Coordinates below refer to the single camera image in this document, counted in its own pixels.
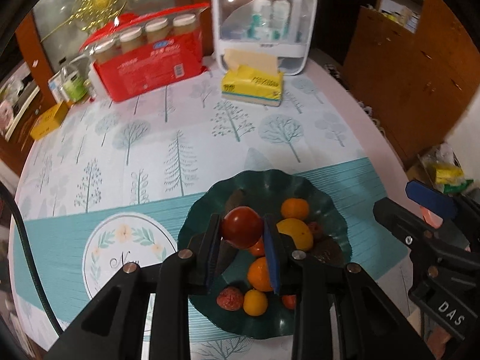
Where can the red tissue package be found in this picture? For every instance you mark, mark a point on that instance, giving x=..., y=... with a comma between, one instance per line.
x=154, y=65

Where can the small yellow orange fruit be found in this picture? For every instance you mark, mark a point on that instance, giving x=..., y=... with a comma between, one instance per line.
x=255, y=303

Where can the white cosmetics organizer box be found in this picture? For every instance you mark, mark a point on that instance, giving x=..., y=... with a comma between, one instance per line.
x=281, y=28

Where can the pack of four jars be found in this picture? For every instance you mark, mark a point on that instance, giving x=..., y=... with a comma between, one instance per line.
x=127, y=33

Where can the large yellow orange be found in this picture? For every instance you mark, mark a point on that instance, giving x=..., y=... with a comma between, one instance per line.
x=298, y=231

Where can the dark avocado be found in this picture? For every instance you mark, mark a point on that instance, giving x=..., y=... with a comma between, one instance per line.
x=328, y=251

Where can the patterned tablecloth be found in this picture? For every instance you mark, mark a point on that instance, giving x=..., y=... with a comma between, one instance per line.
x=116, y=180

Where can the overripe brown banana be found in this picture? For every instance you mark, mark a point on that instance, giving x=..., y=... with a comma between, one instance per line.
x=232, y=232

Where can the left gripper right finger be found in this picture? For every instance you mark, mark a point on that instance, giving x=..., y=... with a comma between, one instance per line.
x=283, y=270

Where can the small red tomato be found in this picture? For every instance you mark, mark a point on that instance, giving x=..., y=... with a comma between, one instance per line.
x=250, y=226

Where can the glass door with gold ornament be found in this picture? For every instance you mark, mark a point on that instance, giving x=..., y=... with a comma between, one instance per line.
x=63, y=25

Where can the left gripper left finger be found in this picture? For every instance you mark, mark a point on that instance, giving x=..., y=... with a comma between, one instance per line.
x=206, y=248

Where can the small red fruit behind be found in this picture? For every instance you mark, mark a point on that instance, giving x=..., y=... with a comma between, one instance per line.
x=289, y=301

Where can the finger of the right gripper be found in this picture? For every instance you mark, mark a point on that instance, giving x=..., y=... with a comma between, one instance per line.
x=431, y=199
x=406, y=227

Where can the yellow cardboard box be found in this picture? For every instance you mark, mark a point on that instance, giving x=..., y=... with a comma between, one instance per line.
x=50, y=120

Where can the wooden shelf cabinet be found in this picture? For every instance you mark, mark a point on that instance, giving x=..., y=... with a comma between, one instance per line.
x=418, y=83

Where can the dark green scalloped plate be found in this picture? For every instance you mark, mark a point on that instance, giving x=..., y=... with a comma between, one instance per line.
x=264, y=192

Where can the orange tangerine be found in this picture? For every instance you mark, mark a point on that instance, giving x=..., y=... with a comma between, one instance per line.
x=258, y=275
x=295, y=208

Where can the green label bottle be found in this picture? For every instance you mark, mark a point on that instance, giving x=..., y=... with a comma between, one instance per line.
x=73, y=83

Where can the yellow tissue box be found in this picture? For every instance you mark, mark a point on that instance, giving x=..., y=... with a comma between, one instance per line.
x=252, y=77

